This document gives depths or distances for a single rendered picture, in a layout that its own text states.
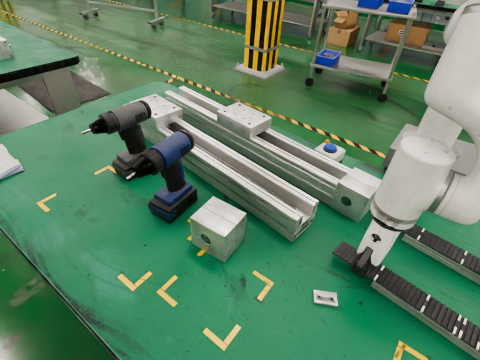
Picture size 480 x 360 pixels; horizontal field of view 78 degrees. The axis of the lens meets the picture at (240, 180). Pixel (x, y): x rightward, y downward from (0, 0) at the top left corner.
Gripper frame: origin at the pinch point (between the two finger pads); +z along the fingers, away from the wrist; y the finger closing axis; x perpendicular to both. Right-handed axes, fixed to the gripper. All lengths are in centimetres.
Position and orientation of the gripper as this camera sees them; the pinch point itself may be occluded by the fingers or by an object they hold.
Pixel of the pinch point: (365, 261)
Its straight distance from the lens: 76.1
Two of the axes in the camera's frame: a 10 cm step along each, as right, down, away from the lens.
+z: -0.5, 7.7, 6.4
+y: 6.9, -4.4, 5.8
